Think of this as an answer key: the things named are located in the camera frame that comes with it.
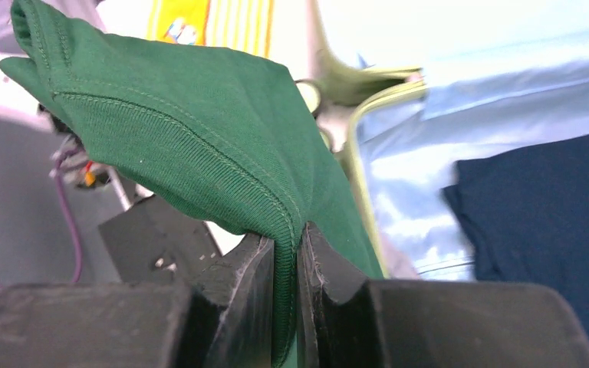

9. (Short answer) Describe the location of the green suitcase with blue lining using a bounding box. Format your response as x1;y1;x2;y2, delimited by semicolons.
311;1;589;281

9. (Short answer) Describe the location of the navy blue shirt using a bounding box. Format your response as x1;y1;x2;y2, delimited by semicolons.
443;135;589;336

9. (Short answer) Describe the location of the yellow striped folded towel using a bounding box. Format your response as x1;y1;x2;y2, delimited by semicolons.
145;0;274;58

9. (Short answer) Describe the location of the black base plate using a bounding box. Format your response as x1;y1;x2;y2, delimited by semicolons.
99;196;222;284

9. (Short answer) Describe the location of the green shirt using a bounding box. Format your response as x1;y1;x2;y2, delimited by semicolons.
0;1;382;367

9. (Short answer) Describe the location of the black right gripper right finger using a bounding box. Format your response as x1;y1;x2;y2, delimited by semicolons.
297;223;589;367

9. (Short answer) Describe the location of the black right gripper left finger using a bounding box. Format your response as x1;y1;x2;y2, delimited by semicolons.
0;235;274;367

